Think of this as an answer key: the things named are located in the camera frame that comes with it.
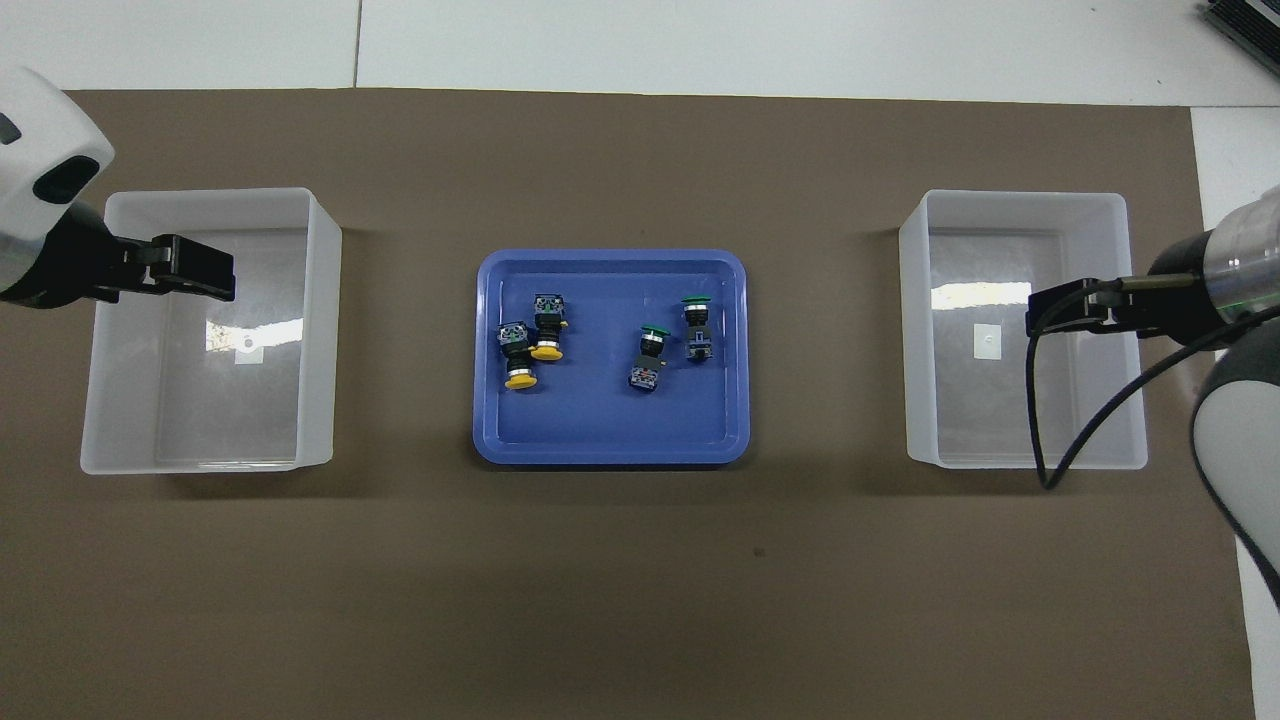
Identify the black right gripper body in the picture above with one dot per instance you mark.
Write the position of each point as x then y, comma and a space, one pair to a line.
1185, 305

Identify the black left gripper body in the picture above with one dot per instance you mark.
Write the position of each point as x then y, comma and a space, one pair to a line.
60, 260

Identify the yellow push button switch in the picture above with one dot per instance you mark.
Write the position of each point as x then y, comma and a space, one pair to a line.
513, 338
548, 308

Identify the green push button switch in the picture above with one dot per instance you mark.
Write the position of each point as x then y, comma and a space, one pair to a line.
645, 377
698, 345

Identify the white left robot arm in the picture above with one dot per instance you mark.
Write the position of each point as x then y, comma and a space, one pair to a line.
40, 130

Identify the translucent white plastic box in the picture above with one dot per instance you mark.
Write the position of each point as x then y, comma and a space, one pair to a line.
130, 400
1000, 420

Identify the dark finned device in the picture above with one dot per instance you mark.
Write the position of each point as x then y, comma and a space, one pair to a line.
1250, 20

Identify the blue plastic tray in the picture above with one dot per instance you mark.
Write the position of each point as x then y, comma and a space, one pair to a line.
600, 420

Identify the brown table mat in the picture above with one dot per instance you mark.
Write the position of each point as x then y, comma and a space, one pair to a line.
640, 600

